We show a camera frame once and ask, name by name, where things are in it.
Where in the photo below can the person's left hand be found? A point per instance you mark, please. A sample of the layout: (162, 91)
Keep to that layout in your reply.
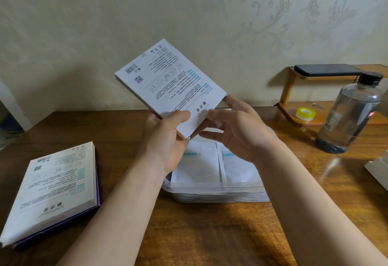
(160, 147)

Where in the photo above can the person's right hand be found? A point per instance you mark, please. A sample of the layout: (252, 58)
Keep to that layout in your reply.
(248, 135)

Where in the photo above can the stack of white boxes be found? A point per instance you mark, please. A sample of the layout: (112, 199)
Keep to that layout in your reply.
(379, 171)
(54, 190)
(166, 83)

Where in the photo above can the clear plastic container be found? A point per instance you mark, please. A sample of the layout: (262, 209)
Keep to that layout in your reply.
(212, 194)

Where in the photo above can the person's left forearm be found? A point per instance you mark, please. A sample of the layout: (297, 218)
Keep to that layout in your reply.
(115, 217)

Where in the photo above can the person's right forearm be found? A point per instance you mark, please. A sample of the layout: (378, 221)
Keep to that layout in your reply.
(318, 214)

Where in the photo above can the yellow tape roll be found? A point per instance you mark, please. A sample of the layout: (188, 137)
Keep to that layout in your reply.
(305, 114)

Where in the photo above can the small wooden desk shelf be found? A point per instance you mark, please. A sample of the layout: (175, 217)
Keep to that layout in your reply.
(321, 116)

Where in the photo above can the clear bottle with black cap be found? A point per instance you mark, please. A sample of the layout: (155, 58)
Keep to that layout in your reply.
(348, 117)

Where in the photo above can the black smartphone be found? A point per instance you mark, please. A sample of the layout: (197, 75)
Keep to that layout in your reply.
(327, 70)

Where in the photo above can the dark blue bundle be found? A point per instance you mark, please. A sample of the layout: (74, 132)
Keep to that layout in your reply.
(12, 123)

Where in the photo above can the white bookshelf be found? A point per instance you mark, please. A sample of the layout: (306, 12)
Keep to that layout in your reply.
(15, 105)

